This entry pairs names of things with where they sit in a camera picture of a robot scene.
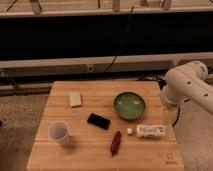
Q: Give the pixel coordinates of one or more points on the white ceramic cup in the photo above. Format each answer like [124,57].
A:
[59,132]

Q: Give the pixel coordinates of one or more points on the white plastic bottle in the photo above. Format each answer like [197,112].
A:
[148,131]

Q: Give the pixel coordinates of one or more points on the white sponge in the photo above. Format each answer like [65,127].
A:
[75,99]

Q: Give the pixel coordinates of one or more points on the black rectangular block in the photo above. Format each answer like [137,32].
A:
[99,121]

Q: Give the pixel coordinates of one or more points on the wooden table board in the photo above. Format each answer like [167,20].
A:
[89,145]

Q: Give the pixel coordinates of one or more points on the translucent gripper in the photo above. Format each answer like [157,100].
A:
[169,112]

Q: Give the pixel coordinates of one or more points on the green bowl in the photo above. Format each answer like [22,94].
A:
[129,105]

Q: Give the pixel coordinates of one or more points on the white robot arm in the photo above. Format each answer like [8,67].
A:
[186,81]

